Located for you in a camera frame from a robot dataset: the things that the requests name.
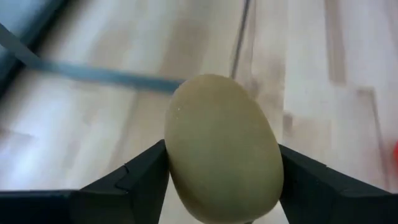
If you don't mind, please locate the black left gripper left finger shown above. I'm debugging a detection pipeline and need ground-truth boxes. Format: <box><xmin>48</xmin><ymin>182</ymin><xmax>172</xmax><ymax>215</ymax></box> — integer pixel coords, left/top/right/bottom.
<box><xmin>70</xmin><ymin>139</ymin><xmax>170</xmax><ymax>224</ymax></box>

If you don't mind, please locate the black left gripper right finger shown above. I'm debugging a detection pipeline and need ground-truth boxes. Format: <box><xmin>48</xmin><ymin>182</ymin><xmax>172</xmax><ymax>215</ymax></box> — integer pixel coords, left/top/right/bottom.
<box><xmin>279</xmin><ymin>144</ymin><xmax>398</xmax><ymax>224</ymax></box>

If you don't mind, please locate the red tomato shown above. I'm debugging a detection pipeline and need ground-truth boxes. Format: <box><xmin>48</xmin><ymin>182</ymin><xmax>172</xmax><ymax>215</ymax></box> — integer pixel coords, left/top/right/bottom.
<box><xmin>391</xmin><ymin>139</ymin><xmax>398</xmax><ymax>167</ymax></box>

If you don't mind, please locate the brown-green kiwi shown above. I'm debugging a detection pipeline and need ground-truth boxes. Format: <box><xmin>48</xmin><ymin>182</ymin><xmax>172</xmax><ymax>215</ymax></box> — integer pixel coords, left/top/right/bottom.
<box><xmin>164</xmin><ymin>73</ymin><xmax>285</xmax><ymax>224</ymax></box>

